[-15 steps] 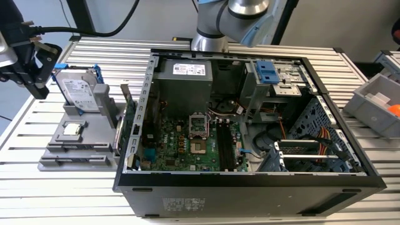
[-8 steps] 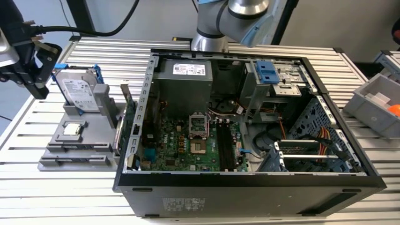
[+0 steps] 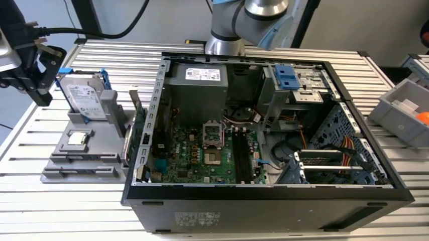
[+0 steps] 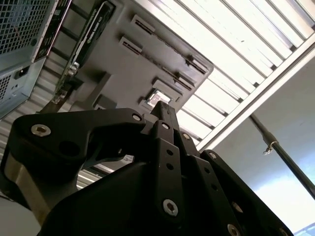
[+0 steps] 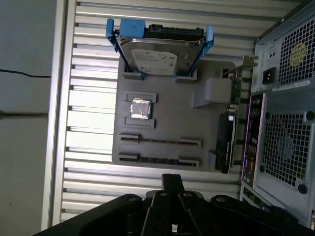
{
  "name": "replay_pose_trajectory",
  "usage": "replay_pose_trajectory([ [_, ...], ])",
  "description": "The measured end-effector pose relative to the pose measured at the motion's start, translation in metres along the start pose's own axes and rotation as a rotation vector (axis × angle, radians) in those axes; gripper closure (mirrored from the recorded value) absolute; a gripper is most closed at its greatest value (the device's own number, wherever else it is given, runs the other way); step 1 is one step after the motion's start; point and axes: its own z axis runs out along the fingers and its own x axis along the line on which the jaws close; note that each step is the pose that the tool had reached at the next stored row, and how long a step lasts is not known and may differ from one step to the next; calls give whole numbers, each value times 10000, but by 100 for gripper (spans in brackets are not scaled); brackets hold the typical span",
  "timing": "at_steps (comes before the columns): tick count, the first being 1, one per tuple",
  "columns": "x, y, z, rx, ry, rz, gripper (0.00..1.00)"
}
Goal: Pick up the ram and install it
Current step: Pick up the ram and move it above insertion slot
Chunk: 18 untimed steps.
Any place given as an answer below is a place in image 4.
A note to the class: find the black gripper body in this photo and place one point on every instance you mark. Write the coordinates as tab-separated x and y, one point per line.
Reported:
110	209

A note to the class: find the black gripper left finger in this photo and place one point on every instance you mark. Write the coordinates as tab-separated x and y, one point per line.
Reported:
73	127

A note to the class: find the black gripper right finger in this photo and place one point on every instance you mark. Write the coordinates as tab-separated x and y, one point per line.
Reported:
229	179

